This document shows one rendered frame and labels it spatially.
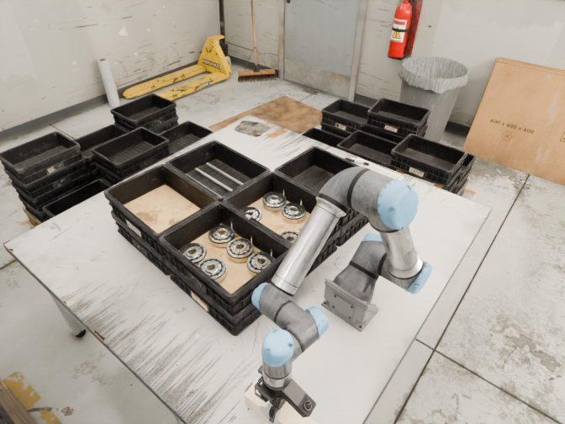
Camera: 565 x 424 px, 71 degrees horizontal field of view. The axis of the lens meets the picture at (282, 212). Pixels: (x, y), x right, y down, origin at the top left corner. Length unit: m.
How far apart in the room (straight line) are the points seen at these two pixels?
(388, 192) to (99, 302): 1.15
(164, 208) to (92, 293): 0.44
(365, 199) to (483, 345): 1.63
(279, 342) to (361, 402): 0.47
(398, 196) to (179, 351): 0.89
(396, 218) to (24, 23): 3.98
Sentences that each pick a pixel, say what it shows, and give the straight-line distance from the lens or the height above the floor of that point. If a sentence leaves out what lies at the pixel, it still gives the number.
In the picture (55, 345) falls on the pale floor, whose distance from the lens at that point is 2.55.
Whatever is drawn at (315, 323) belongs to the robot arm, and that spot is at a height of 1.08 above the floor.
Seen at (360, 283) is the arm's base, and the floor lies 0.87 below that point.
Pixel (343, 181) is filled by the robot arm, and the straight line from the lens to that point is 1.06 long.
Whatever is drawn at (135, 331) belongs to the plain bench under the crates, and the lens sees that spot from 1.54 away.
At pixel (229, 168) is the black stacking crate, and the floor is 0.83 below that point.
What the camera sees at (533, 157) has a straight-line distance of 4.01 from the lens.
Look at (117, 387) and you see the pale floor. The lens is 2.28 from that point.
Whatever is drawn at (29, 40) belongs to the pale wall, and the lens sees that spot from 4.53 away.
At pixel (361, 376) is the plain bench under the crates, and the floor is 0.70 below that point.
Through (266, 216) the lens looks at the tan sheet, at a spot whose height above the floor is 0.83.
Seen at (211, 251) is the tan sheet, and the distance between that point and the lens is 1.55.
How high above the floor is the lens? 1.92
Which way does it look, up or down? 40 degrees down
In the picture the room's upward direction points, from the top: 1 degrees clockwise
